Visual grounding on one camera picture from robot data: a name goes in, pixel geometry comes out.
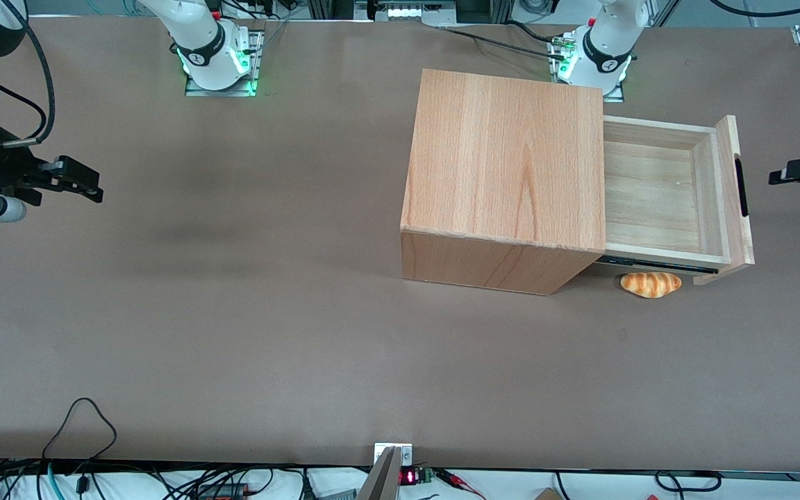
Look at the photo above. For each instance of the light wooden drawer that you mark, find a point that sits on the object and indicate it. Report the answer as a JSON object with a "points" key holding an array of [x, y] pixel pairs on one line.
{"points": [[650, 201]]}

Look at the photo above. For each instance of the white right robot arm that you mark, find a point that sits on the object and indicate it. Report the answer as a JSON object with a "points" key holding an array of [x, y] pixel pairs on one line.
{"points": [[205, 42]]}

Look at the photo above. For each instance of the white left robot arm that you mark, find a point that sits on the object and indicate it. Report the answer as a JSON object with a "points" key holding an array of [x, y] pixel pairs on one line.
{"points": [[605, 48]]}

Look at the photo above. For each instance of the wooden drawer cabinet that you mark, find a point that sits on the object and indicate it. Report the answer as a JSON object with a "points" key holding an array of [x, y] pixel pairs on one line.
{"points": [[504, 167]]}

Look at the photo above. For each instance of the striped toy bread roll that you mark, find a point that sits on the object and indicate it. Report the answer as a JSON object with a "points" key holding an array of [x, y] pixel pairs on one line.
{"points": [[650, 284]]}

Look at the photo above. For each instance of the white lit power strip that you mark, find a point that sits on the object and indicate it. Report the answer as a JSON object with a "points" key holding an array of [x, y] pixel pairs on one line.
{"points": [[410, 10]]}

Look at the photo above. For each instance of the beige angled bar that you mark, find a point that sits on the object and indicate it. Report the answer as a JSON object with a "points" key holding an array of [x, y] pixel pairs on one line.
{"points": [[379, 479]]}

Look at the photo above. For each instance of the red digit display module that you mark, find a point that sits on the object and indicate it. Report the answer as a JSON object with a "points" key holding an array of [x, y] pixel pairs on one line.
{"points": [[408, 477]]}

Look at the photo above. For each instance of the black drawer slide rail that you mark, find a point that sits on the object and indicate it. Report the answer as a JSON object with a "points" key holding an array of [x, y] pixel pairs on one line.
{"points": [[657, 264]]}

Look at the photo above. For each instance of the silver metal bracket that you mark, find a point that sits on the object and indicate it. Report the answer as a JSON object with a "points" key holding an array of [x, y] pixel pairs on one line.
{"points": [[407, 455]]}

